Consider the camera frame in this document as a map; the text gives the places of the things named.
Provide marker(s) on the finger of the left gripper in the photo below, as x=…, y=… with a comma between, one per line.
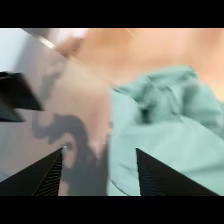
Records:
x=18, y=93
x=7, y=113

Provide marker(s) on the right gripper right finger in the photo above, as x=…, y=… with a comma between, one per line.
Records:
x=160, y=180

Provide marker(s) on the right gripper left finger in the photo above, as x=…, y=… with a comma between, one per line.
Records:
x=36, y=180

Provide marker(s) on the light green T-shirt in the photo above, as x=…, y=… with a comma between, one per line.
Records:
x=173, y=133

